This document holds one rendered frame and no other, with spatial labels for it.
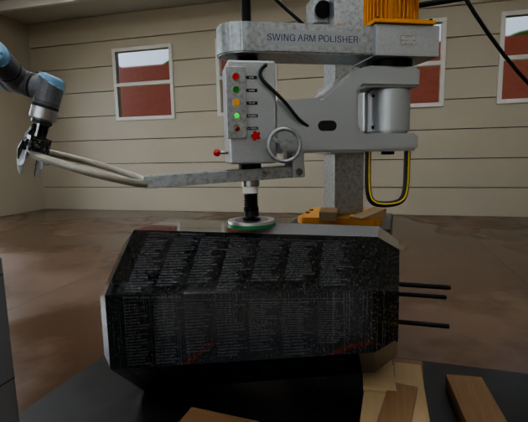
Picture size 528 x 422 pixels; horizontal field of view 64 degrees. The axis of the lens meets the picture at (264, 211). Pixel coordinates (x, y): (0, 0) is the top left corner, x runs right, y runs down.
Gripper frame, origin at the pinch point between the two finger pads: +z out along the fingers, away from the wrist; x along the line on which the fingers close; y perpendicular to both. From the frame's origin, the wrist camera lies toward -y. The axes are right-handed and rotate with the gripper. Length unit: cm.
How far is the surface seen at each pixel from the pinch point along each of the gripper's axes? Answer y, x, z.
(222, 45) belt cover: 24, 52, -70
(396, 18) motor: 64, 105, -102
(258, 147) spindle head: 40, 72, -34
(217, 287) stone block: 48, 65, 25
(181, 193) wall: -570, 422, 55
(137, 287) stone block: 21, 45, 36
